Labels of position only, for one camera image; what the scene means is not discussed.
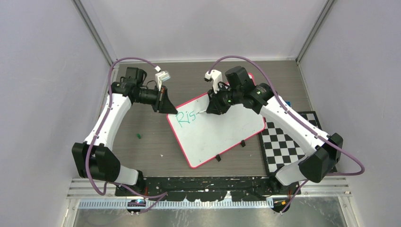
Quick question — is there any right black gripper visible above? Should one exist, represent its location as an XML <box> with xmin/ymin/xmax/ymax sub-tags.
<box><xmin>208</xmin><ymin>83</ymin><xmax>242</xmax><ymax>114</ymax></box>

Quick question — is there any slotted cable duct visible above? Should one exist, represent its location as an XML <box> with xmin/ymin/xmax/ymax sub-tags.
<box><xmin>78</xmin><ymin>198</ymin><xmax>274</xmax><ymax>210</ymax></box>

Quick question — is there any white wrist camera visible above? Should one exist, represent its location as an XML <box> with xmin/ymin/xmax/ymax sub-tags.
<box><xmin>204</xmin><ymin>70</ymin><xmax>222</xmax><ymax>94</ymax></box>
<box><xmin>155</xmin><ymin>66</ymin><xmax>171</xmax><ymax>91</ymax></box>

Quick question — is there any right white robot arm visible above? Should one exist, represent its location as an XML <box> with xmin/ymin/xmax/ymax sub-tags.
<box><xmin>204</xmin><ymin>66</ymin><xmax>343</xmax><ymax>194</ymax></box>

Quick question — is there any black white checkerboard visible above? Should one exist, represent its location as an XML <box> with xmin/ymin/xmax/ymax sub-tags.
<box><xmin>258</xmin><ymin>120</ymin><xmax>305</xmax><ymax>176</ymax></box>

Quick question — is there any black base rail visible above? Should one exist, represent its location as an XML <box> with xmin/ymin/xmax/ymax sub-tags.
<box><xmin>129</xmin><ymin>176</ymin><xmax>299</xmax><ymax>202</ymax></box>

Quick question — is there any pink-framed whiteboard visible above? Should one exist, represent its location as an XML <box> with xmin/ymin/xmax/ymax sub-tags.
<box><xmin>166</xmin><ymin>93</ymin><xmax>265</xmax><ymax>169</ymax></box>

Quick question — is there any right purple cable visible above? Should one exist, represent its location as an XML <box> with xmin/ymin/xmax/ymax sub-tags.
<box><xmin>207</xmin><ymin>55</ymin><xmax>366</xmax><ymax>214</ymax></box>

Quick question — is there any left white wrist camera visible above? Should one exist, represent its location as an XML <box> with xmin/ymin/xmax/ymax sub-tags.
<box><xmin>155</xmin><ymin>66</ymin><xmax>171</xmax><ymax>91</ymax></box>

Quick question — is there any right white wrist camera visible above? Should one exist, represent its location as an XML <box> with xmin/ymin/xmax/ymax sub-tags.
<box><xmin>204</xmin><ymin>70</ymin><xmax>222</xmax><ymax>94</ymax></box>

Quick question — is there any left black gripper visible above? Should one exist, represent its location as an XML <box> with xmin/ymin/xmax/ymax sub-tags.
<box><xmin>135</xmin><ymin>85</ymin><xmax>178</xmax><ymax>114</ymax></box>

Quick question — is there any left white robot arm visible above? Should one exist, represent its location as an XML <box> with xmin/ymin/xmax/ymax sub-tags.
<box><xmin>72</xmin><ymin>67</ymin><xmax>178</xmax><ymax>196</ymax></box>

